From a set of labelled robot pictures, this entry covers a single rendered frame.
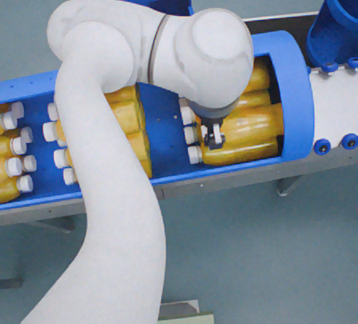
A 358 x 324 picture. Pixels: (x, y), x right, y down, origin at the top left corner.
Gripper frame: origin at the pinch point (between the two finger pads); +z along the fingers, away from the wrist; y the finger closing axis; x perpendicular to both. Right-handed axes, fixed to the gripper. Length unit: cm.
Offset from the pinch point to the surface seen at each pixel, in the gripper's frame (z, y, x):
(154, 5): 63, 71, 7
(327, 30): 97, 65, -70
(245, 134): 1.0, -2.2, -7.1
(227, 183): 26.8, -7.5, -3.7
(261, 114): 0.0, 1.1, -11.1
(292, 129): -5.8, -4.5, -15.2
